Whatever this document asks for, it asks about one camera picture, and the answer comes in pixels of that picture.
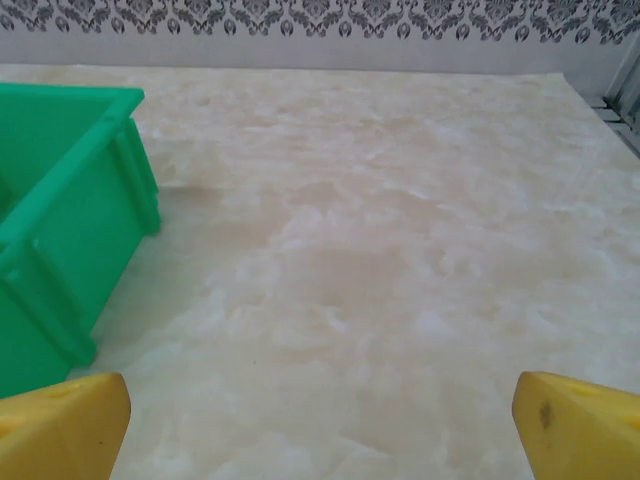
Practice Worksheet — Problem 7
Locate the aluminium side rail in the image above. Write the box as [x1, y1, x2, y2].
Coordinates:
[592, 97, 640, 161]

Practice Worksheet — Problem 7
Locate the aluminium frame post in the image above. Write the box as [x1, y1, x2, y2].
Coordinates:
[603, 27, 640, 109]

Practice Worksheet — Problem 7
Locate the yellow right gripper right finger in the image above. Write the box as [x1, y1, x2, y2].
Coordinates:
[512, 371, 640, 480]

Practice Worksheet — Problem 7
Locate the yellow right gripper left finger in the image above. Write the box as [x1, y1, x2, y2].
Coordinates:
[0, 372, 132, 480]

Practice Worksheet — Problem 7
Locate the green plastic bin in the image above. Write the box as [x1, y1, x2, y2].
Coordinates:
[0, 82, 162, 401]

